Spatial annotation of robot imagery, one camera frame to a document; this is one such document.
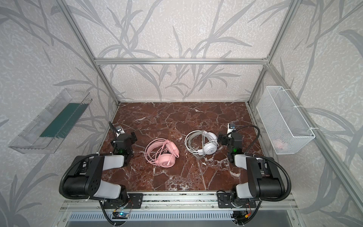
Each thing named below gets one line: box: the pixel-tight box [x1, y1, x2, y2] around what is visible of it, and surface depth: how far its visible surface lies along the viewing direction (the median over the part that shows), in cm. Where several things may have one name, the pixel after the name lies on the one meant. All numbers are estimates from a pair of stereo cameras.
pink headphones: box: [144, 138, 180, 168], surface depth 86 cm
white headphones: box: [184, 130, 219, 156], surface depth 90 cm
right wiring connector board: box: [230, 210, 251, 225], surface depth 71 cm
